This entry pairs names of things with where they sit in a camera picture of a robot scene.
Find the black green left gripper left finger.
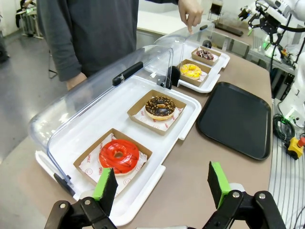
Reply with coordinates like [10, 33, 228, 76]
[44, 167, 119, 229]

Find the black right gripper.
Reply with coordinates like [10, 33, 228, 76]
[247, 9, 285, 38]

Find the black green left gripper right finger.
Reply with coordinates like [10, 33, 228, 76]
[202, 161, 286, 229]

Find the small clear dome lid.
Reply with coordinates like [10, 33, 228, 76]
[143, 23, 215, 80]

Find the person's right forearm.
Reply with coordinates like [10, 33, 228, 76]
[45, 28, 81, 82]

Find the brown cardboard donut tray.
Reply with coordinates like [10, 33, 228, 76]
[73, 128, 153, 187]
[177, 59, 213, 87]
[191, 46, 222, 67]
[126, 89, 187, 136]

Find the red glazed donut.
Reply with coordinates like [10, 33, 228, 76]
[98, 139, 140, 177]

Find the dark purple glazed donut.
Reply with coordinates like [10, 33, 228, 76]
[195, 49, 214, 61]

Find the black plastic serving tray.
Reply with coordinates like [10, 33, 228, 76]
[195, 81, 273, 161]

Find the chocolate donut with nuts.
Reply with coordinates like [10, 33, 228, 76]
[144, 95, 177, 121]

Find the yellow sprinkled donut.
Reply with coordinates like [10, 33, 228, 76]
[179, 63, 203, 81]

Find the person's left hand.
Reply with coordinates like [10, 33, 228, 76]
[178, 0, 204, 35]

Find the person's right hand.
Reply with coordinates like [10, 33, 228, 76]
[65, 72, 88, 91]

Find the white printed paper liner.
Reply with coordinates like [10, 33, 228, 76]
[78, 133, 148, 198]
[194, 49, 219, 62]
[132, 96, 184, 132]
[179, 62, 208, 83]

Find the small white display case base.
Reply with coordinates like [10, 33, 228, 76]
[176, 51, 231, 94]

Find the near white display case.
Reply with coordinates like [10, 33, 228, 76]
[35, 74, 203, 227]

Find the yellow emergency stop button box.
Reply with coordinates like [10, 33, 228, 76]
[286, 136, 305, 161]

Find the large clear dome lid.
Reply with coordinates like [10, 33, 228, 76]
[28, 44, 175, 194]

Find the white background table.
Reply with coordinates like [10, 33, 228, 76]
[136, 10, 213, 37]

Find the person's grey sweater torso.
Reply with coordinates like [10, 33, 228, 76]
[36, 0, 179, 82]

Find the background desk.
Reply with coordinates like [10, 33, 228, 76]
[18, 8, 44, 40]

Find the background person in black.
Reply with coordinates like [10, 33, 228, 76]
[15, 0, 37, 28]

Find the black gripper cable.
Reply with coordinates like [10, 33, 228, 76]
[268, 13, 305, 72]

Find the black coiled cable bundle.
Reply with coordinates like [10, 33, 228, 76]
[272, 114, 297, 144]

